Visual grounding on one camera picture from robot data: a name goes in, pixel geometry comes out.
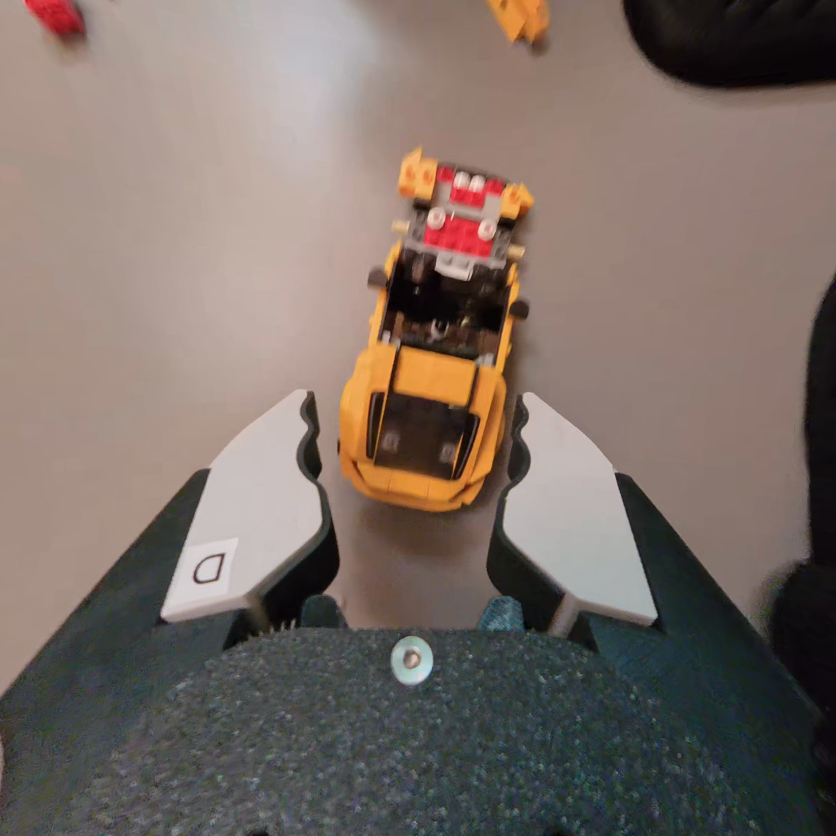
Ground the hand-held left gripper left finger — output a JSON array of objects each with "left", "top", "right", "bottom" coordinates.
[{"left": 160, "top": 390, "right": 340, "bottom": 645}]

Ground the yellow toy wedge piece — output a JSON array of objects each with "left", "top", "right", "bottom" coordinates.
[{"left": 486, "top": 0, "right": 551, "bottom": 45}]

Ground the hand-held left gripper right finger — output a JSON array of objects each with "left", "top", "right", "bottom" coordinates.
[{"left": 486, "top": 392, "right": 658, "bottom": 639}]

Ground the yellow toy brick car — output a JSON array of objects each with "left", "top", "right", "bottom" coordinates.
[{"left": 338, "top": 147, "right": 535, "bottom": 513}]

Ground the red toy minifigure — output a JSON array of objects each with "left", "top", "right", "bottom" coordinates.
[{"left": 25, "top": 0, "right": 87, "bottom": 37}]

